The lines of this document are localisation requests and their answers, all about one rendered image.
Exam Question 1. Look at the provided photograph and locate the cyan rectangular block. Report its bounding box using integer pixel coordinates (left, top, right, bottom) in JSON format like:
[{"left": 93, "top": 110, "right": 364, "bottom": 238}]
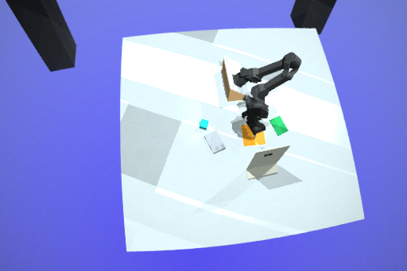
[{"left": 200, "top": 119, "right": 209, "bottom": 130}]

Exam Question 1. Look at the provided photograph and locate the orange flat square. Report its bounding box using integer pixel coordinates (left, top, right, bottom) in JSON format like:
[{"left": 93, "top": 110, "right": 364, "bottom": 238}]
[{"left": 242, "top": 125, "right": 266, "bottom": 146}]

